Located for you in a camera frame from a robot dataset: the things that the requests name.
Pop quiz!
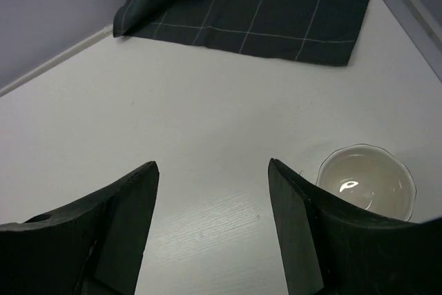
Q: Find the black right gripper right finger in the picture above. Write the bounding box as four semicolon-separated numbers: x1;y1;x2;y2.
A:
268;159;441;294

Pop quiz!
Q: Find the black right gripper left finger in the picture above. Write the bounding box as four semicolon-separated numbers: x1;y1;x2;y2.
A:
1;162;159;294

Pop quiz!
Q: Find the dark checked cloth placemat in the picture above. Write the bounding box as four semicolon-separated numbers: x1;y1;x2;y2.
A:
113;0;369;66

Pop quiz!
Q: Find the cream and yellow mug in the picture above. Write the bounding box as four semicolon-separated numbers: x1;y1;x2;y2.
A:
316;144;416;221

